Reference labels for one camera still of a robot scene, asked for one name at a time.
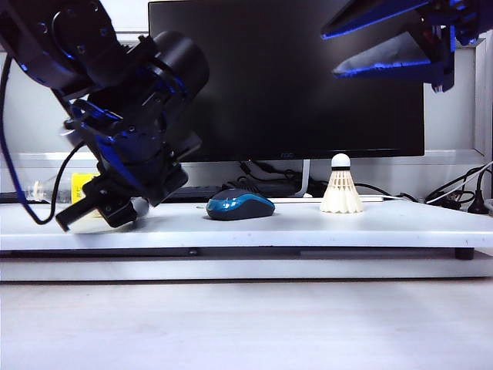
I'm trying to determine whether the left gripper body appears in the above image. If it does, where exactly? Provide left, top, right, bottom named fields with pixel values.
left=63, top=99, right=201, bottom=207

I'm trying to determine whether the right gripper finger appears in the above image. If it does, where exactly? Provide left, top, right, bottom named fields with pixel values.
left=321, top=0, right=428, bottom=39
left=333, top=32, right=432, bottom=80

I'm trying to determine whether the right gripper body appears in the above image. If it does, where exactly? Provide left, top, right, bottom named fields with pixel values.
left=414, top=0, right=493, bottom=93

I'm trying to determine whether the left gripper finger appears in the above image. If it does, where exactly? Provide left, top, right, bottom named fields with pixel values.
left=100, top=196, right=136, bottom=229
left=55, top=200, right=101, bottom=232

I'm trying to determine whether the white feather shuttlecock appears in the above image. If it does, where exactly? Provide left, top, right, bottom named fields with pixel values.
left=71, top=197, right=151, bottom=235
left=319, top=153, right=364, bottom=215

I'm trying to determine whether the clear bottle yellow label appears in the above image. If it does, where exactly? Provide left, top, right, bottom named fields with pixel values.
left=25, top=172, right=102, bottom=205

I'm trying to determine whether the black keyboard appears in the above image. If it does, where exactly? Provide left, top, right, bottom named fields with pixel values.
left=165, top=186, right=225, bottom=202

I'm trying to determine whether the blue black computer mouse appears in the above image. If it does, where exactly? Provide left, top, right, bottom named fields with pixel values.
left=205, top=188, right=276, bottom=221

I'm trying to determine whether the white base panel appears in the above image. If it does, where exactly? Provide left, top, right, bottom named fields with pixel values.
left=0, top=257, right=493, bottom=283

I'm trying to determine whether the black computer monitor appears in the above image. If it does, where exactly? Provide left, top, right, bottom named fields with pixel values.
left=148, top=0, right=426, bottom=164

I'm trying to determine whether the silver monitor stand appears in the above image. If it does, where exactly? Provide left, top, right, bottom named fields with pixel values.
left=269, top=159, right=387, bottom=204

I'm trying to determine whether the black power plug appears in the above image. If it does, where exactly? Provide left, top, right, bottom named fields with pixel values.
left=468, top=169, right=493, bottom=215

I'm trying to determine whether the white raised desk board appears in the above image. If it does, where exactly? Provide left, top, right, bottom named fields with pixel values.
left=0, top=200, right=493, bottom=251

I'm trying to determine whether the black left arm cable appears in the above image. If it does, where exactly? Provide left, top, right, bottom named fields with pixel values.
left=0, top=53, right=88, bottom=227

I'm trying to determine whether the grey aluminium partition frame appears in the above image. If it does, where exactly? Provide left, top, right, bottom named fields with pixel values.
left=0, top=25, right=493, bottom=170

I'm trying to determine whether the black cable bundle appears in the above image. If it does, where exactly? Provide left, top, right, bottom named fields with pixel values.
left=223, top=160, right=305, bottom=196

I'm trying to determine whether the thin black cable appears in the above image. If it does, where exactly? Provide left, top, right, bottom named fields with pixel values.
left=356, top=180, right=419, bottom=204

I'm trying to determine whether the black looped cable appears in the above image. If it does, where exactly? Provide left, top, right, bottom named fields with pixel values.
left=425, top=165, right=488, bottom=205

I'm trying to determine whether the white cable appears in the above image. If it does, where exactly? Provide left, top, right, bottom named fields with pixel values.
left=381, top=161, right=493, bottom=204

